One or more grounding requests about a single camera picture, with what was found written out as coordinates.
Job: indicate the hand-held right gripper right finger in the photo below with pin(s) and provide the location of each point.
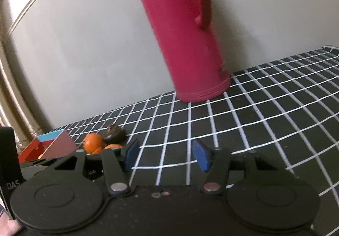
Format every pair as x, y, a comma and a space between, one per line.
202, 155

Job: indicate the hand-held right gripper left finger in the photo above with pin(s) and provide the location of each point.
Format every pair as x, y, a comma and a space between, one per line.
131, 155

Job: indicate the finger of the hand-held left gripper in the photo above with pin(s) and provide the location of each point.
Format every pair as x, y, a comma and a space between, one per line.
34, 166

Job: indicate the small orange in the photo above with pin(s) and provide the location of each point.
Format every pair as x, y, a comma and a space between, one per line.
112, 146
92, 142

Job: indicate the colourful cardboard box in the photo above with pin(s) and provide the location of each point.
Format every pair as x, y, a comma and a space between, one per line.
59, 146

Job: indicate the person's left hand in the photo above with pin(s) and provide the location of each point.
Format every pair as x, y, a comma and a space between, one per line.
8, 226

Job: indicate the black checked tablecloth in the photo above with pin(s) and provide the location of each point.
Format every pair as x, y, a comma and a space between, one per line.
264, 106

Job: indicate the red thermos jug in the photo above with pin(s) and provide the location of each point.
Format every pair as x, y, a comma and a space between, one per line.
180, 39

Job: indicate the silver embossed frame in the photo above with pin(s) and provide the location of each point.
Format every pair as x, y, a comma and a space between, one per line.
8, 93

